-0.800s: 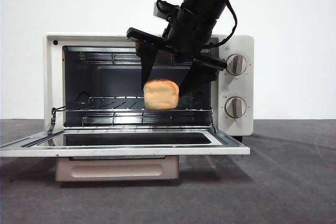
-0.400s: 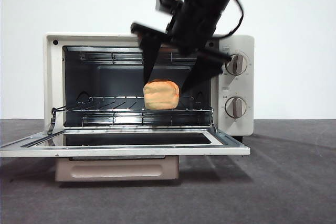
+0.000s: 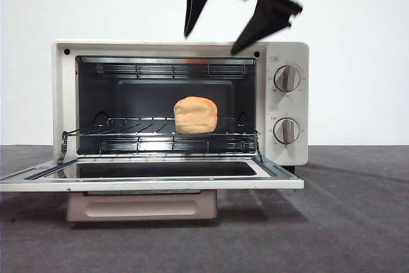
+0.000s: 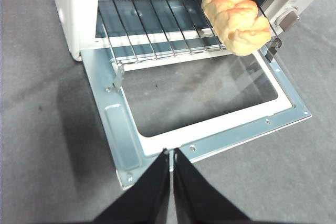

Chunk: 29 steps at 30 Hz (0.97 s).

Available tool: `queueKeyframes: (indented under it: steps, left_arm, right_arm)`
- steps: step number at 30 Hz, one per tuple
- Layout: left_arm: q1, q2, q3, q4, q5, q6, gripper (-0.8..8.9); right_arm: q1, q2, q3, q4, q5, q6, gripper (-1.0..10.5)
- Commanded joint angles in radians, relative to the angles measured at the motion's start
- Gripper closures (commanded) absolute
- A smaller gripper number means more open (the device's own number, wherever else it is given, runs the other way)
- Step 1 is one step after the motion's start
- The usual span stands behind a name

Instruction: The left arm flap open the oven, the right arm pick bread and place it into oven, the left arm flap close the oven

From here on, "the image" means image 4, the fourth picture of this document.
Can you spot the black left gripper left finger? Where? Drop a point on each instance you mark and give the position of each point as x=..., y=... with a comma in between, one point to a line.
x=147, y=197

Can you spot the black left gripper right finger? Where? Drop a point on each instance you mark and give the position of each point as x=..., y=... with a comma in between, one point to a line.
x=199, y=197

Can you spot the golden braided bread loaf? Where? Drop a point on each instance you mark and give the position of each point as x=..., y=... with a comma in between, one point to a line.
x=236, y=19

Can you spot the oven timer dial knob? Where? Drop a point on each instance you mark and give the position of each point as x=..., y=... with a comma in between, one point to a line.
x=287, y=20

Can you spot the white Toshiba toaster oven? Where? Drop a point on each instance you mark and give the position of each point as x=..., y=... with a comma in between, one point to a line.
x=73, y=11

